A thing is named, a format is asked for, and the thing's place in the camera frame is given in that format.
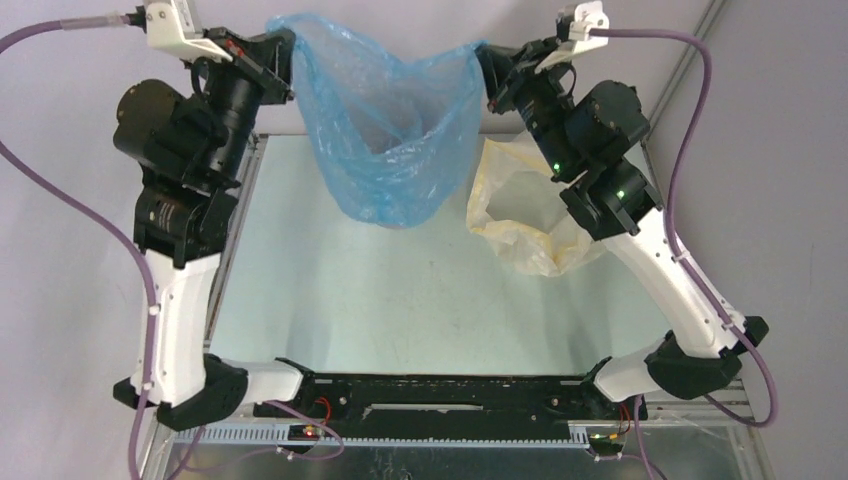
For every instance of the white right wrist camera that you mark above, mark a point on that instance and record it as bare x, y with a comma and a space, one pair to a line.
581, 29

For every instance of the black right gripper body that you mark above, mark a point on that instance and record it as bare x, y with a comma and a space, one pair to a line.
506, 76

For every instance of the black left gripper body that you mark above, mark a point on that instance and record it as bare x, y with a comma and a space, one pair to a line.
238, 88

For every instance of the translucent yellow-white trash bag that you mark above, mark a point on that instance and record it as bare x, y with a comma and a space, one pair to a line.
515, 207

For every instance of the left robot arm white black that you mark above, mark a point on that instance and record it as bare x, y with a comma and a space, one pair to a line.
190, 150

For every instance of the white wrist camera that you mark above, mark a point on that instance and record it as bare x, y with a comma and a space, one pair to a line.
581, 29
172, 27

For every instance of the grey plastic trash bin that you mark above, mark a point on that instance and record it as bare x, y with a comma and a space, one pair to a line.
398, 222

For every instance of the blue plastic trash bag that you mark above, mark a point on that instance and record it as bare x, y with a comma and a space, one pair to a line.
390, 136

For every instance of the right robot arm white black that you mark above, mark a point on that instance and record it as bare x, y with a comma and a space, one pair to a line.
584, 142

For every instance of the aluminium frame rail front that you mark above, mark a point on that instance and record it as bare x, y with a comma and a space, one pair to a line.
674, 440

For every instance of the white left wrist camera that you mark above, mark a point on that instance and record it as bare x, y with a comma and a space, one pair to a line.
172, 27

